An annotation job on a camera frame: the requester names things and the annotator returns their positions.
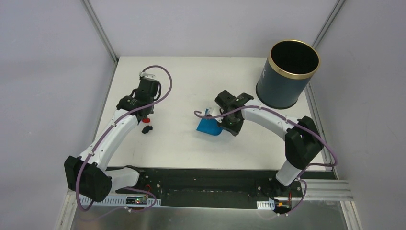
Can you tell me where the blue plastic dustpan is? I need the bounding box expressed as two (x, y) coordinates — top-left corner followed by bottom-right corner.
(196, 108), (223, 136)

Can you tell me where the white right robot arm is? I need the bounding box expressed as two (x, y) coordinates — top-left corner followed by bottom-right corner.
(214, 90), (324, 196)

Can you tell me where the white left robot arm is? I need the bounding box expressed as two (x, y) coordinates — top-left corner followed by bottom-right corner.
(64, 77), (161, 202)

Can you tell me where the small black paper scrap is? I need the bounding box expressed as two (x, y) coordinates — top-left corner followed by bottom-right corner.
(142, 126), (153, 134)

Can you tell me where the dark bin with gold rim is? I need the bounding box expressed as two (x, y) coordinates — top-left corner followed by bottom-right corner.
(256, 39), (320, 109)

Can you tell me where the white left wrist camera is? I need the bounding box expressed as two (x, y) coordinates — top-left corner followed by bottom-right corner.
(139, 71), (156, 79)

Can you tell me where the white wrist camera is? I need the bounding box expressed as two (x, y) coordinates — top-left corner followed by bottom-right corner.
(139, 71), (156, 79)
(207, 107), (222, 116)

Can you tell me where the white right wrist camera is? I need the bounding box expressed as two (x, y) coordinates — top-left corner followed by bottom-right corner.
(207, 107), (222, 116)

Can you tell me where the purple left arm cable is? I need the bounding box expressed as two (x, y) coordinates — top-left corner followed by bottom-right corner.
(75, 65), (173, 213)

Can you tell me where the black mounting base plate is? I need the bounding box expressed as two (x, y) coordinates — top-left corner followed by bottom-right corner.
(134, 168), (303, 209)

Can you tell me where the right white slotted cable duct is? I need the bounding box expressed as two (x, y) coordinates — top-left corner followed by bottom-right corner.
(256, 199), (275, 210)

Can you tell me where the white slotted cable duct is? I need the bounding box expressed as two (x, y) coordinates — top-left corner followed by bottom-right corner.
(93, 194), (161, 207)
(256, 199), (275, 210)

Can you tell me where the left white slotted cable duct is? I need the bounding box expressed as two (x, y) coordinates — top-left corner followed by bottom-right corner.
(93, 194), (161, 207)

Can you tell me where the aluminium frame rail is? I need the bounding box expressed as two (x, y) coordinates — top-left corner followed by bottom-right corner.
(67, 173), (354, 202)

